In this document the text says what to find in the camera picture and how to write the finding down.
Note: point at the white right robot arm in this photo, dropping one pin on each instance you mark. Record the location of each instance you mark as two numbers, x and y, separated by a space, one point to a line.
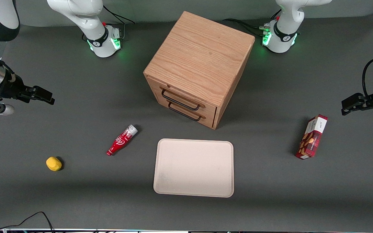
76 16

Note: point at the red cookie box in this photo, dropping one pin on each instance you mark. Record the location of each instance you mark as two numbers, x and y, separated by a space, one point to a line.
312 137

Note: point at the wooden drawer cabinet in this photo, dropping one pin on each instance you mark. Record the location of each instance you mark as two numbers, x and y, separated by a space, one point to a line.
202 55

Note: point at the beige plastic tray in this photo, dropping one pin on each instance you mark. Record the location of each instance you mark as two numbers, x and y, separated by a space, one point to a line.
193 167

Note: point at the yellow lemon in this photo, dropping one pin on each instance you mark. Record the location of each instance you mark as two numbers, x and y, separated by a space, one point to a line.
53 163

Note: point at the red cola bottle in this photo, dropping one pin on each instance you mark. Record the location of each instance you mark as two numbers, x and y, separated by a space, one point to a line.
121 141

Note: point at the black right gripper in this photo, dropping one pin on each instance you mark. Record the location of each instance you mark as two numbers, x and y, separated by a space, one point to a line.
12 88

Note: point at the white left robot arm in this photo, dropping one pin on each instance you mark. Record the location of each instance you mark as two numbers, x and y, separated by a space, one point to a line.
287 19

